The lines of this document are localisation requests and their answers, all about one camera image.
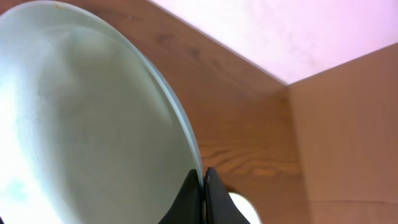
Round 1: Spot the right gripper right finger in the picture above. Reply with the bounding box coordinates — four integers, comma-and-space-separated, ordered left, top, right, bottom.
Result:
205, 167, 249, 224

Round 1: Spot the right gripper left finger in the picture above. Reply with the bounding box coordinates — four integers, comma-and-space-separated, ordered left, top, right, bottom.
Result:
159, 169, 203, 224

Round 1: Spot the light blue plate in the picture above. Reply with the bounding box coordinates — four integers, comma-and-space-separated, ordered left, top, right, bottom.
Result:
1, 1, 203, 223
229, 192, 262, 224

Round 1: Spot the light blue plate top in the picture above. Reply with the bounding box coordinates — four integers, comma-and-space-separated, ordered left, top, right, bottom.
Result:
1, 1, 203, 223

